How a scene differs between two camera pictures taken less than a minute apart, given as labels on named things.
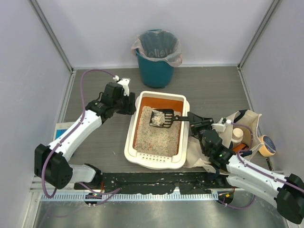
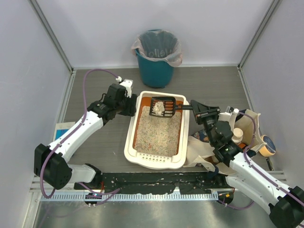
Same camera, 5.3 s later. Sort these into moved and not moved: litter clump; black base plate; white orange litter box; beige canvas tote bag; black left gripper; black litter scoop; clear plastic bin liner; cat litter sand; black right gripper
Moved: black right gripper; black litter scoop; litter clump
Not moved: white orange litter box; cat litter sand; clear plastic bin liner; black left gripper; black base plate; beige canvas tote bag
